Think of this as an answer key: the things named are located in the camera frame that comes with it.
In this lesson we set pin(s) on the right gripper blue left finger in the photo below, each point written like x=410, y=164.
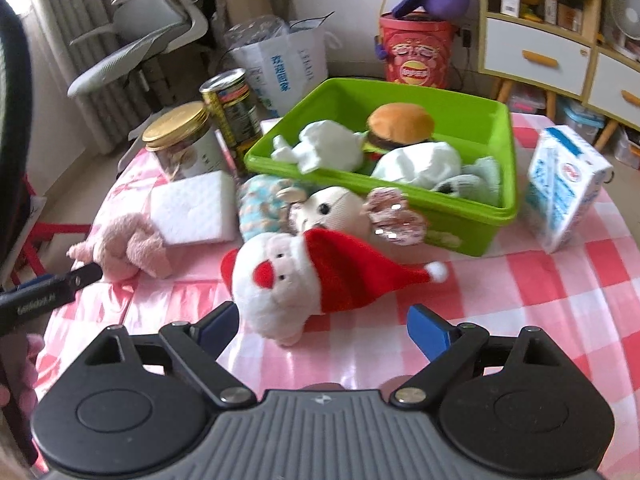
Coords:
x=194, y=349

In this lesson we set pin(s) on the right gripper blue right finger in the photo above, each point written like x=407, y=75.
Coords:
x=451, y=352

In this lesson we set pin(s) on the santa hat white plush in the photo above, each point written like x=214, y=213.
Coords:
x=279, y=281

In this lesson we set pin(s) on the pink pig plush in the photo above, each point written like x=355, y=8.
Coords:
x=124, y=247

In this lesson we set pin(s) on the white sponge block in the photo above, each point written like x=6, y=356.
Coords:
x=196, y=210

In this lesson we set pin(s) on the white bunny plush blue dress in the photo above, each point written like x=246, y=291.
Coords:
x=270, y=204

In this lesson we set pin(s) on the light green towel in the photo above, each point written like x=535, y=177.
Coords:
x=479, y=182

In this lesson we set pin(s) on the white cloth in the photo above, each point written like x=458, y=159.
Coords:
x=423, y=165

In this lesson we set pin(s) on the hamburger plush toy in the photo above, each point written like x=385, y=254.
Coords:
x=397, y=125

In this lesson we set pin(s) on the white stuffed glove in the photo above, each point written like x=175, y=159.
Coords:
x=322, y=145

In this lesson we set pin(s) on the person's left hand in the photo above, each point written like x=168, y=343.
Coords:
x=26, y=399

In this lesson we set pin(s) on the gold lid cookie jar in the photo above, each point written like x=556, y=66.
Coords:
x=184, y=143

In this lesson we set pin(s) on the blue white milk carton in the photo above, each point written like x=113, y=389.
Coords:
x=564, y=178

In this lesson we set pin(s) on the green plastic bin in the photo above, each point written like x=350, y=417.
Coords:
x=474, y=126

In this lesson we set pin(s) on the yellow black drink can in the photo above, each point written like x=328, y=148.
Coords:
x=234, y=109

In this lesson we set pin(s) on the clear storage box blue lid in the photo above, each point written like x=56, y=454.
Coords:
x=586, y=123

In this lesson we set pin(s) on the red chips bucket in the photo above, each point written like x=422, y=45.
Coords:
x=416, y=49

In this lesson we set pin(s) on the white paper shopping bag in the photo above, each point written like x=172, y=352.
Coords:
x=284, y=61

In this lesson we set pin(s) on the low wooden drawer cabinet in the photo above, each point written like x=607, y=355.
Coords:
x=612, y=89

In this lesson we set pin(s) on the grey office chair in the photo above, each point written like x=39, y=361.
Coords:
x=148, y=28

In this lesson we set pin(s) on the tall wooden shelf cabinet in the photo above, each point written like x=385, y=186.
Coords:
x=549, y=44

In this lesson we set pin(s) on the white desk fan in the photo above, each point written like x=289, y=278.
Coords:
x=625, y=15

